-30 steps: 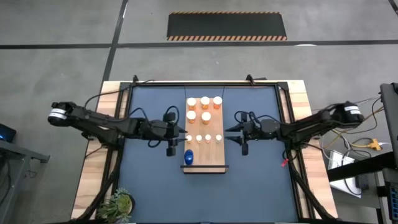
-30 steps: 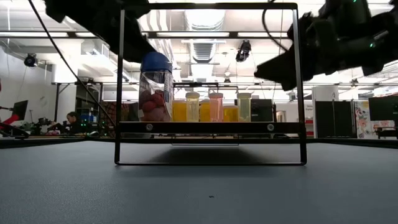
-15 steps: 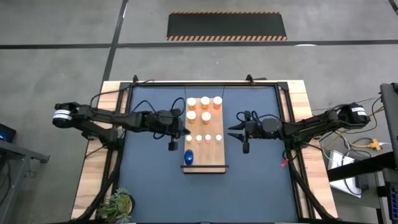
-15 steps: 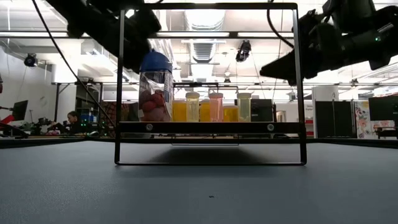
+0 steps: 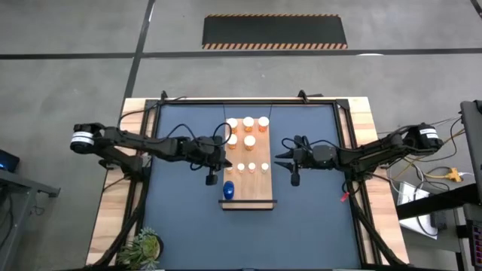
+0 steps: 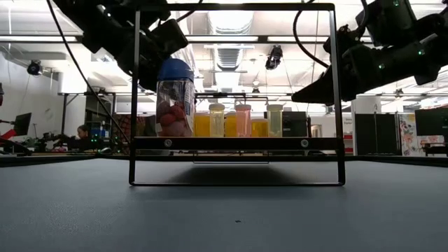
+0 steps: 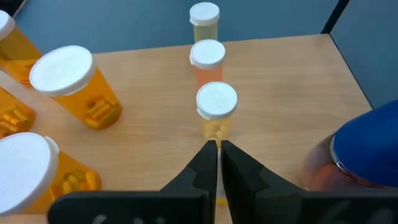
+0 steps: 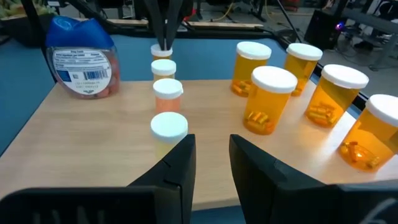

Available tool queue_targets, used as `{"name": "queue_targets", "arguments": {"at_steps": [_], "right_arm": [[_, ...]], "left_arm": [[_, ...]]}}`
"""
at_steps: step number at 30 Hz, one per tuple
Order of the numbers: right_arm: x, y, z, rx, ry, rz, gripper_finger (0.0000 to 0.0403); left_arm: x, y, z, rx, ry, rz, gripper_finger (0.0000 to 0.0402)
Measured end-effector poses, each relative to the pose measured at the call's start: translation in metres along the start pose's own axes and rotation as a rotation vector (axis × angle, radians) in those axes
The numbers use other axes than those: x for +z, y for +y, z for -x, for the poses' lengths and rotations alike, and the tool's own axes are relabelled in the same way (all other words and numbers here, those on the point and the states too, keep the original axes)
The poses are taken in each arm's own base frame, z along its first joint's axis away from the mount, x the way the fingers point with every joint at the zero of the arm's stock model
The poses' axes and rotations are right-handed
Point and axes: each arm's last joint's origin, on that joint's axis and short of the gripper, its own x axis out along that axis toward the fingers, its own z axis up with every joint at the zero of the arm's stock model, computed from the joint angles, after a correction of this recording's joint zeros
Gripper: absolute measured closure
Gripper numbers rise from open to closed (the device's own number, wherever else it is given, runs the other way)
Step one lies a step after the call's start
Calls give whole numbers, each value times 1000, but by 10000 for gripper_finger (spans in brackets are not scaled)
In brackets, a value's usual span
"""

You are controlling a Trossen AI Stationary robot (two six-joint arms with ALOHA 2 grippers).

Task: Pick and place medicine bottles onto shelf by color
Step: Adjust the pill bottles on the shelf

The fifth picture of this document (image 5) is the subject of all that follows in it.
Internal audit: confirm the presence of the black device blue light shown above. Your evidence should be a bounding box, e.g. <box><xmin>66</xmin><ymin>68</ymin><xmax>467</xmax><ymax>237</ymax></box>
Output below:
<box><xmin>0</xmin><ymin>149</ymin><xmax>21</xmax><ymax>174</ymax></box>

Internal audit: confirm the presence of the black metal table frame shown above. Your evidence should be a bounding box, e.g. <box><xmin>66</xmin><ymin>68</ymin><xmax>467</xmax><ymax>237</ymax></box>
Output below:
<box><xmin>90</xmin><ymin>90</ymin><xmax>410</xmax><ymax>271</ymax></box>

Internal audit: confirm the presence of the blue table mat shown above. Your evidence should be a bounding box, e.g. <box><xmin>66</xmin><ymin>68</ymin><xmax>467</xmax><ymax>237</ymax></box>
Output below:
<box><xmin>145</xmin><ymin>103</ymin><xmax>365</xmax><ymax>270</ymax></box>

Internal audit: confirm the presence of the dark grey monitor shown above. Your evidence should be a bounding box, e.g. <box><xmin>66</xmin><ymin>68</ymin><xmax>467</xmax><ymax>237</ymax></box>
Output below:
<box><xmin>459</xmin><ymin>99</ymin><xmax>482</xmax><ymax>184</ymax></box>

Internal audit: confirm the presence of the grey metal cart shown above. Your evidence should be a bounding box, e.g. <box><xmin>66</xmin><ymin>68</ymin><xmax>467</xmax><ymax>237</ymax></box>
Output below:
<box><xmin>0</xmin><ymin>168</ymin><xmax>61</xmax><ymax>271</ymax></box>

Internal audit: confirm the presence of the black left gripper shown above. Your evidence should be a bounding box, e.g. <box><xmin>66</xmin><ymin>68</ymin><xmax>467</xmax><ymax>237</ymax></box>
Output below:
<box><xmin>188</xmin><ymin>135</ymin><xmax>233</xmax><ymax>187</ymax></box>

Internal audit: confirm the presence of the wooden tray board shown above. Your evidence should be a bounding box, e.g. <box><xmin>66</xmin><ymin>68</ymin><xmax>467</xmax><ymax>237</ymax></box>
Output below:
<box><xmin>218</xmin><ymin>104</ymin><xmax>279</xmax><ymax>212</ymax></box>

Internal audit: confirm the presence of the black hazard-striped floor mat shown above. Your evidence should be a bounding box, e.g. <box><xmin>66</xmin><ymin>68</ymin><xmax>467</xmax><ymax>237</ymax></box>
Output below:
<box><xmin>202</xmin><ymin>14</ymin><xmax>349</xmax><ymax>50</ymax></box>

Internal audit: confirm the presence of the white box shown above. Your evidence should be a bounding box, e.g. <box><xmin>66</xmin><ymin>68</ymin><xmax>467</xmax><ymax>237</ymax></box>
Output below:
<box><xmin>397</xmin><ymin>181</ymin><xmax>440</xmax><ymax>241</ymax></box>

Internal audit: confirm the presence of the yellow power splitter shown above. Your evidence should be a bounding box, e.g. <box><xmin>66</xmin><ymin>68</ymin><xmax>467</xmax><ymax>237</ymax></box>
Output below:
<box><xmin>438</xmin><ymin>167</ymin><xmax>464</xmax><ymax>184</ymax></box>

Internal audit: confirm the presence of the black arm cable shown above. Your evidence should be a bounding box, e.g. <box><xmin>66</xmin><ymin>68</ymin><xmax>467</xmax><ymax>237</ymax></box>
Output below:
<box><xmin>118</xmin><ymin>96</ymin><xmax>188</xmax><ymax>129</ymax></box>

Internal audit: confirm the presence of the black table beam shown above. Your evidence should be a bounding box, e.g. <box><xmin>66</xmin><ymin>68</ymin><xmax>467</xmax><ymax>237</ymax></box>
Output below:
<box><xmin>395</xmin><ymin>183</ymin><xmax>482</xmax><ymax>221</ymax></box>

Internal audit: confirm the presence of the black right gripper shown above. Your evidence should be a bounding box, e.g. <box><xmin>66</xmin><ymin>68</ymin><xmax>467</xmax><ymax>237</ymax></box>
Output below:
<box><xmin>273</xmin><ymin>135</ymin><xmax>339</xmax><ymax>187</ymax></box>

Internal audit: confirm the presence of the blue-capped clear antacid bottle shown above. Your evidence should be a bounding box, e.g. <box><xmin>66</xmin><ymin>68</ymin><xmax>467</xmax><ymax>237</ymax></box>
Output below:
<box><xmin>222</xmin><ymin>180</ymin><xmax>236</xmax><ymax>200</ymax></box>

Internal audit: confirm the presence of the potted green succulent plant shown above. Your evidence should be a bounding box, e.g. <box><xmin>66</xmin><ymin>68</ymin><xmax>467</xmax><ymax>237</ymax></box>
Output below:
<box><xmin>116</xmin><ymin>227</ymin><xmax>165</xmax><ymax>271</ymax></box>

